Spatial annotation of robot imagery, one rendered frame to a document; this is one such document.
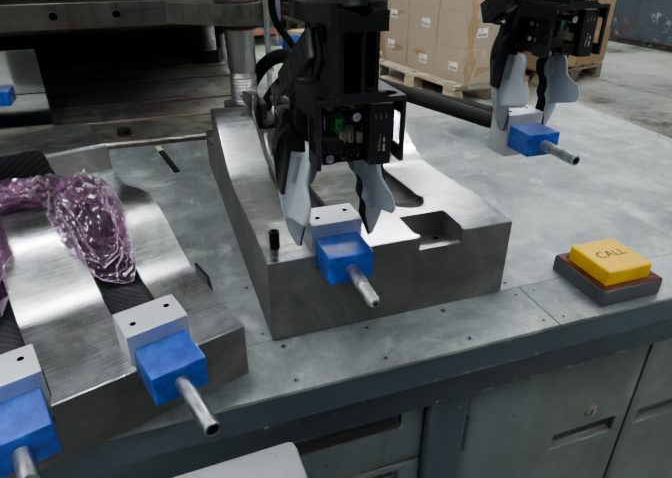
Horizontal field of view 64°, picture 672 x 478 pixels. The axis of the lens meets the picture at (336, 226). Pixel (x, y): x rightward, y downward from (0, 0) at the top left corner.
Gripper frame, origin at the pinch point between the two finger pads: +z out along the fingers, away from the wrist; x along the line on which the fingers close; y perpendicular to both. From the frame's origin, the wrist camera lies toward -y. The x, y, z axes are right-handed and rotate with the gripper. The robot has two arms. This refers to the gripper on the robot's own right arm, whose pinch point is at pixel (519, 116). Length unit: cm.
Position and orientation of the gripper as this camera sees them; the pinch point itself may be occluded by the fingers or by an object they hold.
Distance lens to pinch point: 72.7
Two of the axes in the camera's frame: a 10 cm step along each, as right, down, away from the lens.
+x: 9.5, -1.5, 2.8
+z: 0.0, 8.8, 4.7
